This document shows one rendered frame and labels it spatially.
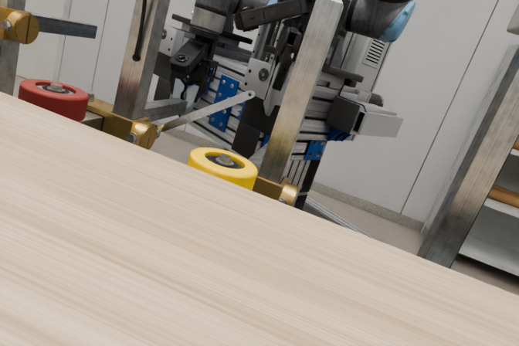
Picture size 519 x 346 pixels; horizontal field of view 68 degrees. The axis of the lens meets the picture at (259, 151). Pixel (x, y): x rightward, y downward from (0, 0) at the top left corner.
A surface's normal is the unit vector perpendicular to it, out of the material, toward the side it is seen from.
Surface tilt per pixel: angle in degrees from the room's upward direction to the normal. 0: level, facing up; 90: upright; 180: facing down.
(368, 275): 0
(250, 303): 0
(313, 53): 90
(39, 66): 90
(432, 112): 90
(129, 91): 90
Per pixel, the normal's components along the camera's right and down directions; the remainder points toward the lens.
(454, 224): -0.23, 0.20
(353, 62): -0.67, 0.00
